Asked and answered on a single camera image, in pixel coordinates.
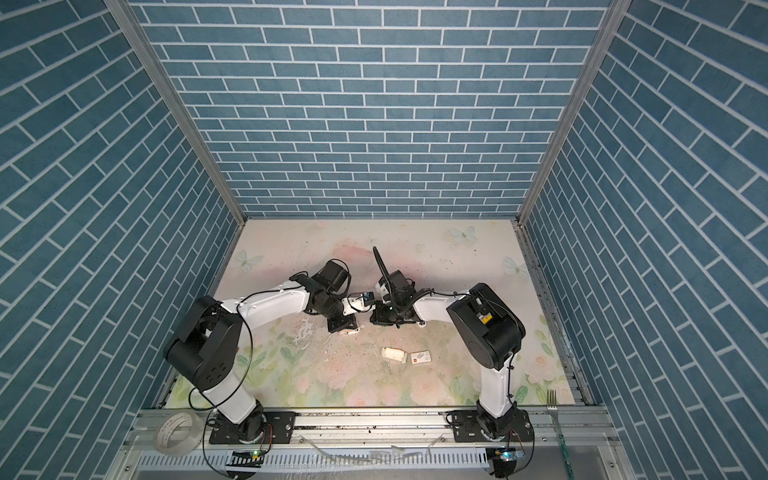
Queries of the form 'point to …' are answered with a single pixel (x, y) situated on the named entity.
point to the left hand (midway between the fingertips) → (353, 320)
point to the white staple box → (420, 357)
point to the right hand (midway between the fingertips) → (367, 316)
